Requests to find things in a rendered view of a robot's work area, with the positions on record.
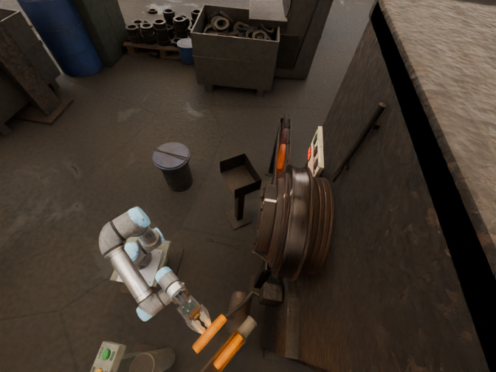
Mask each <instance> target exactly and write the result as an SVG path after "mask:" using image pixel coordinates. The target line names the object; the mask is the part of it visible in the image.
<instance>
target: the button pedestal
mask: <svg viewBox="0 0 496 372"><path fill-rule="evenodd" d="M125 347H126V345H122V344H119V343H115V342H106V341H103V343H102V345H101V347H100V350H99V352H98V354H97V357H96V359H95V361H94V364H93V366H92V369H91V371H90V372H95V371H96V370H97V369H101V370H102V372H105V371H108V372H129V369H130V366H131V363H132V361H133V360H134V358H135V357H136V356H137V355H139V354H141V353H145V352H149V351H155V350H157V348H158V346H155V345H147V344H143V343H139V342H136V343H135V346H134V350H133V352H132V353H130V354H123V353H124V351H125ZM106 349H109V350H110V354H109V357H108V358H107V359H102V353H103V352H104V351H105V350H106ZM112 351H115V354H114V357H113V360H112V361H110V357H111V354H112Z"/></svg>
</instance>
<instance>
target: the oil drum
mask: <svg viewBox="0 0 496 372"><path fill-rule="evenodd" d="M17 2H18V3H19V5H20V6H21V8H22V10H23V11H24V12H25V14H26V16H27V17H28V19H29V20H30V22H31V23H32V26H33V27H34V28H35V30H36V31H37V33H38V34H39V35H40V37H41V39H42V41H43V42H44V43H45V45H46V47H47V49H48V50H49V52H50V53H51V54H52V56H53V58H54V59H55V60H56V62H57V64H58V65H59V67H60V68H61V70H62V71H63V73H65V74H67V75H70V76H73V77H84V76H88V75H93V74H95V73H97V72H99V71H100V70H101V69H102V68H103V67H104V65H103V62H102V61H101V59H100V56H99V54H98V52H97V50H96V48H95V46H94V44H93V42H92V39H91V37H90V35H89V33H88V31H87V29H86V27H85V25H84V22H83V20H82V18H81V17H80V14H79V12H78V10H77V8H76V6H75V3H74V2H73V0H17Z"/></svg>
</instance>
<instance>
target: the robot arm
mask: <svg viewBox="0 0 496 372"><path fill-rule="evenodd" d="M150 223H151V221H150V219H149V217H148V216H147V215H146V214H145V212H143V210H142V209H141V208H139V207H134V208H132V209H130V210H129V211H127V212H126V213H123V214H122V215H121V216H118V217H117V218H115V219H114V220H112V221H110V222H109V223H107V224H106V225H105V226H104V227H103V228H102V230H101V232H100V237H99V246H100V251H101V253H102V255H103V257H104V258H108V259H109V260H110V262H111V264H112V265H113V267H114V268H115V270H116V271H117V273H118V275H119V276H120V277H121V279H122V280H123V282H124V284H125V285H126V286H127V288H128V290H129V291H130V293H131V294H132V295H133V297H134V299H135V300H136V301H137V303H138V304H139V307H138V308H137V313H138V316H139V318H140V319H141V320H142V321H147V320H149V319H150V318H152V317H153V316H154V315H155V314H156V313H157V312H159V311H160V310H161V309H163V308H164V307H165V306H166V305H167V304H169V303H170V302H171V301H173V303H174V304H179V307H178V308H177V310H178V312H179V313H180V314H181V315H182V317H183V318H184V319H185V322H186V323H187V326H188V327H189V328H191V329H192V330H194V331H197V332H199V333H200V334H203V333H204V332H205V331H206V330H205V328H204V327H202V325H201V323H200V322H199V321H198V320H196V318H197V317H198V316H199V315H200V320H201V321H202V322H204V324H205V326H207V327H209V326H210V325H211V322H210V316H209V313H208V310H207V309H206V308H205V307H204V306H203V305H202V304H201V305H199V302H196V300H195V299H194V298H193V297H192V296H191V295H190V296H189V297H188V296H187V295H188V290H187V289H186V287H185V285H184V284H185V283H183V282H181V281H180V279H178V278H177V276H176V275H175V274H174V273H173V270H171V269H170V268H169V267H167V266H166V267H163V268H161V269H160V270H159V271H158V272H157V273H156V275H155V278H156V281H157V283H158V284H159V285H160V286H161V287H162V289H161V290H160V291H158V292H157V293H156V294H154V293H153V291H152V290H151V288H150V286H149V285H148V284H147V282H146V281H145V279H144V277H143V276H142V275H141V273H140V271H139V270H141V269H144V268H146V267H147V266H148V265H149V264H150V262H151V259H152V254H151V251H153V250H154V249H156V248H157V247H158V246H160V245H162V244H163V243H164V242H165V239H164V237H163V235H162V234H161V232H160V231H159V229H158V228H155V229H151V228H150V227H149V226H148V225H149V224H150ZM130 237H137V238H138V239H137V240H136V241H135V242H128V243H127V244H124V243H123V242H124V241H125V240H126V239H128V238H130Z"/></svg>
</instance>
